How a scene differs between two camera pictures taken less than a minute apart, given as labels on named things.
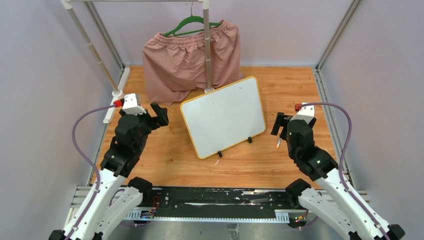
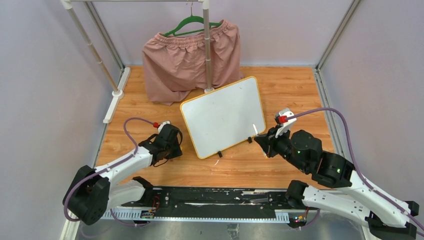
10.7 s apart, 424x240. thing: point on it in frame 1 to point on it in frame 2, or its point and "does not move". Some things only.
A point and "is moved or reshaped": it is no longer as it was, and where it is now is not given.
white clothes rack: [117, 93] does not move
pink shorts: [173, 65] does not move
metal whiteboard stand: [220, 153] does not move
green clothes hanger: [192, 18] does not move
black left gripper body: [147, 122] to [173, 150]
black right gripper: [278, 123] to [267, 143]
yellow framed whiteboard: [220, 118] does not move
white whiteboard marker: [278, 143] is moved or reshaped
